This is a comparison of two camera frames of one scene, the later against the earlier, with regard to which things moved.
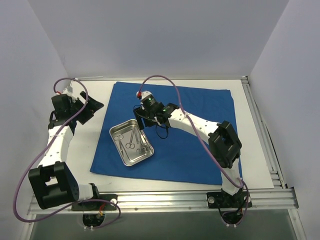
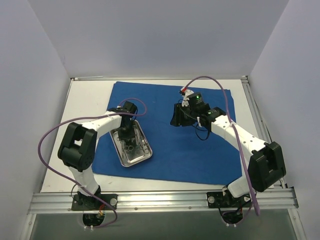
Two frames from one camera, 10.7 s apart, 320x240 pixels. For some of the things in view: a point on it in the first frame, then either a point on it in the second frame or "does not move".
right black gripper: (139, 117) to (179, 116)
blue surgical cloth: (180, 152) does not move
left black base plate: (103, 202) does not move
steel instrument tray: (132, 143) does not move
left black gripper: (85, 110) to (127, 134)
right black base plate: (222, 200) does not move
